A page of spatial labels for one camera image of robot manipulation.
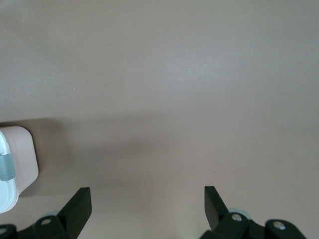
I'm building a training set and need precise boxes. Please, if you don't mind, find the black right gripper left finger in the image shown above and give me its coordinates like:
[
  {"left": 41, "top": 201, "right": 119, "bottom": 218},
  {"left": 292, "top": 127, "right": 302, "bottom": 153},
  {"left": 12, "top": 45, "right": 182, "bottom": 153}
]
[{"left": 0, "top": 187, "right": 92, "bottom": 239}]

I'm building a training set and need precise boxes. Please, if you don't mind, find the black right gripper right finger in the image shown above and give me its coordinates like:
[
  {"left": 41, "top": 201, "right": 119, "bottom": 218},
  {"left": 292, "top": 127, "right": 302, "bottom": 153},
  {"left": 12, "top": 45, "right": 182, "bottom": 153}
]
[{"left": 200, "top": 186, "right": 307, "bottom": 239}]

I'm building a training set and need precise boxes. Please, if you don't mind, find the white plastic box lid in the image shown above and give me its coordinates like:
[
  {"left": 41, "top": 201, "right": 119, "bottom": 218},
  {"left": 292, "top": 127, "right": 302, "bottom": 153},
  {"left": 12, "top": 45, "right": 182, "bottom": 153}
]
[{"left": 0, "top": 129, "right": 19, "bottom": 214}]

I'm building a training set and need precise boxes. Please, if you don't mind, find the grey lid latch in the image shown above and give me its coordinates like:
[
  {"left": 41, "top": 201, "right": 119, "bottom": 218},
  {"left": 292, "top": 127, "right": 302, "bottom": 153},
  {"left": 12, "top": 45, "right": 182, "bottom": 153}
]
[{"left": 0, "top": 154, "right": 15, "bottom": 181}]

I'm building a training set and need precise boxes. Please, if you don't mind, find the pink plastic storage box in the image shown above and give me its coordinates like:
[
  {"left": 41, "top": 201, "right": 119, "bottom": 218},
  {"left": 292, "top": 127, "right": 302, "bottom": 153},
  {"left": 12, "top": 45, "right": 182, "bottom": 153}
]
[{"left": 0, "top": 125, "right": 39, "bottom": 197}]

